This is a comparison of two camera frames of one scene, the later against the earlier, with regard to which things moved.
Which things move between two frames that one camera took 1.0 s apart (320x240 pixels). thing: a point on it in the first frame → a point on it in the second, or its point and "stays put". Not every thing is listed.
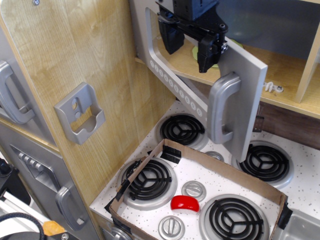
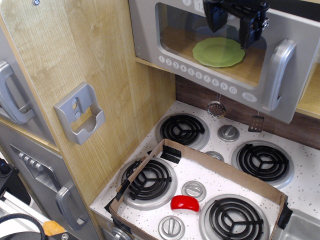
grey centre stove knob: (194, 189) stays put
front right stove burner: (234, 217) stays put
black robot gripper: (198, 18) → (251, 27)
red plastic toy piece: (187, 202) stays put
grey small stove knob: (216, 155) stays put
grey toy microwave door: (235, 107) → (277, 73)
